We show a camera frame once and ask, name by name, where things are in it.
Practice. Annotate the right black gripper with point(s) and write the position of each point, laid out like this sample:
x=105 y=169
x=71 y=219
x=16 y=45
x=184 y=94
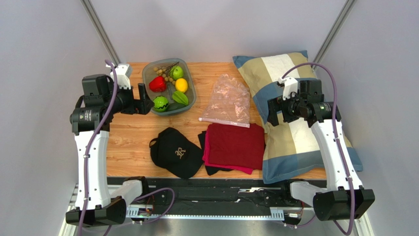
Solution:
x=273 y=111

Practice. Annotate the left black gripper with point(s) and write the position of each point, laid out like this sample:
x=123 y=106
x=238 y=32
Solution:
x=141 y=106

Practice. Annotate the green watermelon toy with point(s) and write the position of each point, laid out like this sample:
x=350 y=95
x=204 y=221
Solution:
x=161 y=104

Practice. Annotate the brown longan bunch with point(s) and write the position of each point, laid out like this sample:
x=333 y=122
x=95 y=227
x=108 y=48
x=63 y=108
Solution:
x=166 y=72

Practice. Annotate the clear zip top bag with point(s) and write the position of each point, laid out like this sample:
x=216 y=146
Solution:
x=229 y=103

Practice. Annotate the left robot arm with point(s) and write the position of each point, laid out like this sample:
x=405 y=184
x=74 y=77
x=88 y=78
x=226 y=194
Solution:
x=103 y=97

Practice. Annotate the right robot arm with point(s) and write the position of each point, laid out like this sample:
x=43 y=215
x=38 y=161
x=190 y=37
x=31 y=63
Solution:
x=344 y=197

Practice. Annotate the grey plastic food tray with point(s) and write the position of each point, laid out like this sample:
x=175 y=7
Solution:
x=149 y=75

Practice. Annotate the red bell pepper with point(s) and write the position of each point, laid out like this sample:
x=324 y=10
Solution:
x=158 y=84

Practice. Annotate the dark green avocado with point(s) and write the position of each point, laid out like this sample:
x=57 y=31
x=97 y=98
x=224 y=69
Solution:
x=175 y=106

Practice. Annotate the green star fruit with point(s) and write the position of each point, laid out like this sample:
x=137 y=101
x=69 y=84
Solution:
x=180 y=97

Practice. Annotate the yellow lemon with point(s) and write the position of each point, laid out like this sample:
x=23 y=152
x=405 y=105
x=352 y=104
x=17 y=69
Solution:
x=181 y=85

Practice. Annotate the green apple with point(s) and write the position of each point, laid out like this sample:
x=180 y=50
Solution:
x=176 y=72

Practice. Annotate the black baseball cap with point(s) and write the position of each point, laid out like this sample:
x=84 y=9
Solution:
x=172 y=151

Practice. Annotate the dark red folded cloth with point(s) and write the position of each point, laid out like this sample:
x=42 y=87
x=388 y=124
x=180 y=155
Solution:
x=240 y=148

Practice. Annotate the pink folded cloth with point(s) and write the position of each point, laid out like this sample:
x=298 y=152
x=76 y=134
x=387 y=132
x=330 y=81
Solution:
x=206 y=153

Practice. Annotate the black folded cloth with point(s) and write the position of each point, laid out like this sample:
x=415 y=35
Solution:
x=210 y=170

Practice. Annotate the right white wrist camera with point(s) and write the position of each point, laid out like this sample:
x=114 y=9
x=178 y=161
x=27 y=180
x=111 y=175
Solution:
x=290 y=87

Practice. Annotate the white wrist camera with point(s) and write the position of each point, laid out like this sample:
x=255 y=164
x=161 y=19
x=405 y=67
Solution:
x=123 y=72
x=290 y=87

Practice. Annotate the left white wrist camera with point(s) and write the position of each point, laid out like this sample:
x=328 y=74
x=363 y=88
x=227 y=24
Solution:
x=123 y=72

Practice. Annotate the left aluminium frame post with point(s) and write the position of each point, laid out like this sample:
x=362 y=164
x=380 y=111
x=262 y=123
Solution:
x=92 y=14

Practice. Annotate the aluminium frame post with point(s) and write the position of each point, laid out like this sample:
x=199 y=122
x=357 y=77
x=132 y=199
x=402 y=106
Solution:
x=333 y=32
x=92 y=14

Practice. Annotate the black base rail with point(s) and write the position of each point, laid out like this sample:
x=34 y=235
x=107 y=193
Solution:
x=220 y=197

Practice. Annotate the right aluminium frame post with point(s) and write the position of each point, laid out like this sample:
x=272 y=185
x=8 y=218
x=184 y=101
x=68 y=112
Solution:
x=333 y=32

